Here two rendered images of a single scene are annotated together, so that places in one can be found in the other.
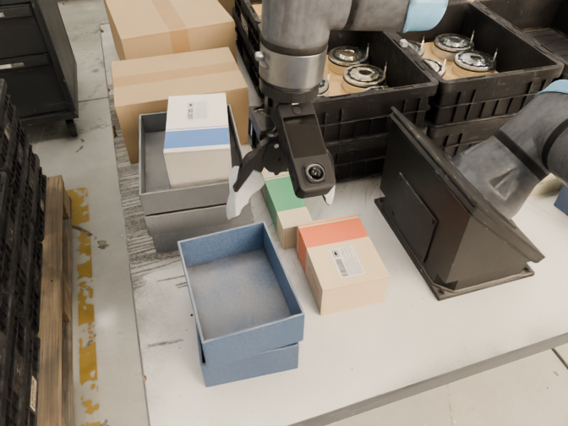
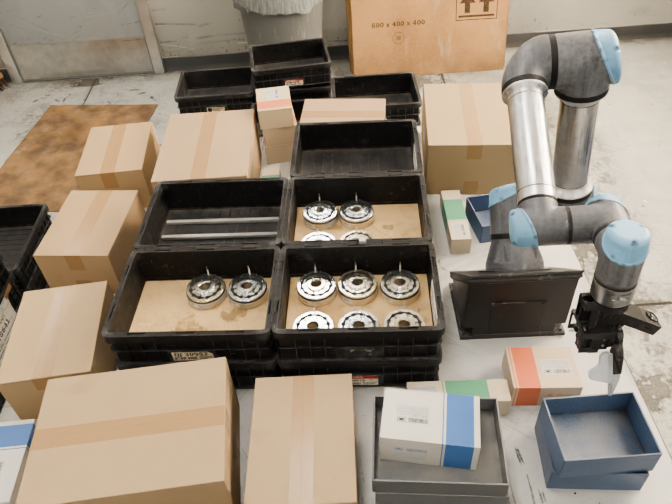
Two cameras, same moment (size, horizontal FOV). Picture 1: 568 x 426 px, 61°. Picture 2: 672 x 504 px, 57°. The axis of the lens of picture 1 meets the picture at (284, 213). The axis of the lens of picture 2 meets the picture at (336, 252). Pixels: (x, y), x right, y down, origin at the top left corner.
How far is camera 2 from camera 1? 1.31 m
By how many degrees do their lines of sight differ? 50
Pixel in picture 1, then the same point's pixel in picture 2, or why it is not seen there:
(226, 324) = (615, 452)
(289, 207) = (486, 391)
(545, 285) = not seen: hidden behind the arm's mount
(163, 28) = (214, 430)
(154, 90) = (333, 459)
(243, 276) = (569, 435)
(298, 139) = (635, 313)
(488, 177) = (534, 258)
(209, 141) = (467, 410)
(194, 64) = (286, 414)
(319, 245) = (539, 378)
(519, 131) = not seen: hidden behind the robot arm
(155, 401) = not seen: outside the picture
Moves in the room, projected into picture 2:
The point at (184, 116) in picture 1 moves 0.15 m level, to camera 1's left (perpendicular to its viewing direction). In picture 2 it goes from (421, 426) to (407, 495)
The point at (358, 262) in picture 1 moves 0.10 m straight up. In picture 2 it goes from (557, 360) to (565, 333)
